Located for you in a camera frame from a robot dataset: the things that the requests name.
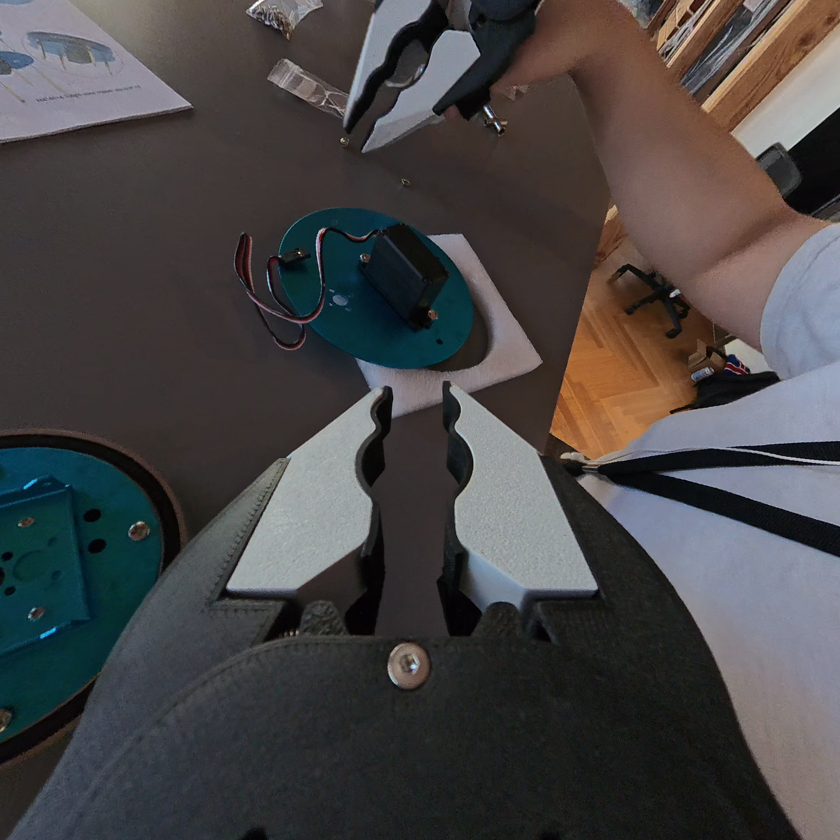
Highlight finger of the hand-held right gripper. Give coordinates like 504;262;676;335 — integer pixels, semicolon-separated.
360;29;484;154
343;0;437;133

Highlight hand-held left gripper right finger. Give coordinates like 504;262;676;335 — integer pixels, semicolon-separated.
438;381;601;636

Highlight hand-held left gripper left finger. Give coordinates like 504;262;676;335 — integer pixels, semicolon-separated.
226;386;395;636

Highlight blue round metal plate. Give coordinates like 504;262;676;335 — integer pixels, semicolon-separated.
277;209;475;370

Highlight black servo motor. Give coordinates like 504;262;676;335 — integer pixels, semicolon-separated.
360;223;450;332

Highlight person's right forearm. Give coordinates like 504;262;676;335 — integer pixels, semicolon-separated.
567;0;834;358

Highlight person's right hand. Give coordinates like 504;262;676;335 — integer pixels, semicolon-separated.
497;0;621;88

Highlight clear zip bag white label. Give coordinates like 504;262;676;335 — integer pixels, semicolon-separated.
267;58;349;119

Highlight clear bag of dark screws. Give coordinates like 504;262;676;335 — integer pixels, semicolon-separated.
246;0;324;42

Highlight white foam sheet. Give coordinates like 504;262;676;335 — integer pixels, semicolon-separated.
354;233;543;419

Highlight cardboard box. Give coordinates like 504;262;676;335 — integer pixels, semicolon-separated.
686;338;729;374

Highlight black bag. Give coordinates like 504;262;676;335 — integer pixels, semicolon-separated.
669;371;782;414

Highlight person's white shirt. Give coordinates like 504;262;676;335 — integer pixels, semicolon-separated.
577;223;840;840

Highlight wooden furniture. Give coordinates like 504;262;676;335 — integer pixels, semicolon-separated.
646;0;840;132

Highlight black office chair base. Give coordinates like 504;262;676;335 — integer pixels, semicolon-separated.
607;262;691;340

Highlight white instruction booklet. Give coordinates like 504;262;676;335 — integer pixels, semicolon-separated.
0;0;193;144

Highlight black office chair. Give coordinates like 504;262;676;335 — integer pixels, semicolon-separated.
755;121;840;221

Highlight black chest strap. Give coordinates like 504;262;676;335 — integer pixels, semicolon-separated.
564;443;840;559

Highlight blue round base with bracket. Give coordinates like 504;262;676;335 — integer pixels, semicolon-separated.
0;430;188;765

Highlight red white black servo cable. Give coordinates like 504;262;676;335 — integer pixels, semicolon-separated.
235;226;383;350

